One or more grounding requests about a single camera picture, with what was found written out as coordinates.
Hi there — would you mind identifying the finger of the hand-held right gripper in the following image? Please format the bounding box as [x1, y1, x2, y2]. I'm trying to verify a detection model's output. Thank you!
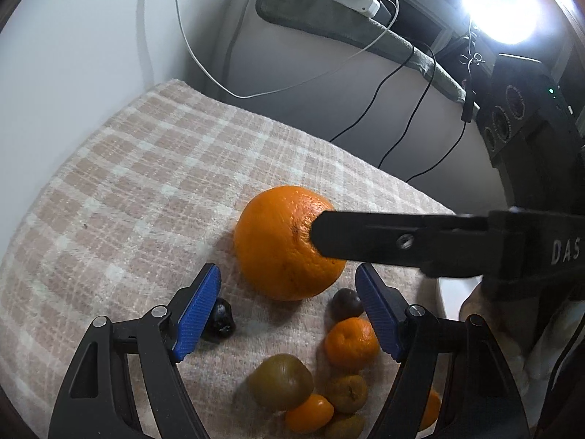
[311, 210, 492, 279]

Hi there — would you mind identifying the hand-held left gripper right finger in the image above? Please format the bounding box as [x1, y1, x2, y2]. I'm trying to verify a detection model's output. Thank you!
[355, 263, 537, 439]

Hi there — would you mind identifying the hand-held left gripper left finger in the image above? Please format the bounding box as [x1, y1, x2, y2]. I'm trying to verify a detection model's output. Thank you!
[48, 263, 222, 439]

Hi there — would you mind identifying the floral white plate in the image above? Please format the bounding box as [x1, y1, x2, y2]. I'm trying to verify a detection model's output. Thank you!
[436, 278, 478, 326]

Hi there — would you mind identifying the yellow-brown round fruit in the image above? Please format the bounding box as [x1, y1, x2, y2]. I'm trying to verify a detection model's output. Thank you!
[325, 374, 369, 413]
[324, 413, 366, 439]

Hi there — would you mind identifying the large orange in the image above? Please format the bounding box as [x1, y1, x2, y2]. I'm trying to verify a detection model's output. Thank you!
[234, 185, 348, 303]

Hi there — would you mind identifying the bumpy mandarin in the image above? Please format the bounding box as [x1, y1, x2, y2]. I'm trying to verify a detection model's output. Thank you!
[324, 317, 381, 372]
[419, 389, 442, 431]

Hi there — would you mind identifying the green-brown round fruit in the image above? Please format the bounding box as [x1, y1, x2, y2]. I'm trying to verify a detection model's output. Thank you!
[248, 353, 314, 411]

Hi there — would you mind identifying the person's right hand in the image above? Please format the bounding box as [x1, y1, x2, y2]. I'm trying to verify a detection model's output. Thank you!
[459, 284, 572, 387]

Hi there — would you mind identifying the dark purple fruit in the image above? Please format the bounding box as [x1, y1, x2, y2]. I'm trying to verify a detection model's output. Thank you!
[202, 297, 237, 342]
[331, 288, 365, 323]

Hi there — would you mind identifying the small smooth orange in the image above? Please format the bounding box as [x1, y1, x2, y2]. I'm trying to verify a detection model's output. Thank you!
[285, 394, 335, 435]

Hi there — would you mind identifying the beige plaid blanket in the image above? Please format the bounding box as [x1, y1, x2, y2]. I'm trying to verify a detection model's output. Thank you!
[0, 78, 458, 439]

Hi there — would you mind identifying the grey cloth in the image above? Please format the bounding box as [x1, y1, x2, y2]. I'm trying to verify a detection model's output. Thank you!
[255, 0, 480, 111]

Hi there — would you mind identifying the white power strip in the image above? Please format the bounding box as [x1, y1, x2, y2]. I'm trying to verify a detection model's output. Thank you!
[326, 0, 381, 15]

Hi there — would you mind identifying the black cable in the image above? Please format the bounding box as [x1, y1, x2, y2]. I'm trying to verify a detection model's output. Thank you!
[329, 45, 416, 142]
[406, 116, 469, 183]
[378, 46, 435, 168]

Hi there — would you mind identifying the white cable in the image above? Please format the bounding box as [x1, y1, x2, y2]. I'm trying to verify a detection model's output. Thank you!
[174, 0, 399, 100]

